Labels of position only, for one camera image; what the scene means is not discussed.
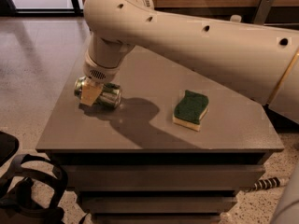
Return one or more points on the right metal wall bracket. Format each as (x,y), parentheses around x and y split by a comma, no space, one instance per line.
(262,11)

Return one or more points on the grey drawer cabinet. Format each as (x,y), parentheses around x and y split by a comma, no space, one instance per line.
(134,165)

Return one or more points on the green and yellow sponge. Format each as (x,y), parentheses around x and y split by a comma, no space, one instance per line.
(190,110)

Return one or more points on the clear plastic water bottle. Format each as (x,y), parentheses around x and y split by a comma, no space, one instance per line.
(236,18)

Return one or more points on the green soda can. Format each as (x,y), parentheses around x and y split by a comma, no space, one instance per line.
(109,97)

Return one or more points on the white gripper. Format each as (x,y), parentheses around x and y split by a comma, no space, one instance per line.
(99,73)

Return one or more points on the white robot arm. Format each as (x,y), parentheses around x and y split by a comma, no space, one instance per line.
(260,62)

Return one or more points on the black bag with straps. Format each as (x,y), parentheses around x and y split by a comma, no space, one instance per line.
(16,203)

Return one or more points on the black chair seat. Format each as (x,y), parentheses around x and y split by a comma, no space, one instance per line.
(9,145)

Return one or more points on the black and white striped tube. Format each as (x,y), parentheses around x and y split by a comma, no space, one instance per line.
(270,183)

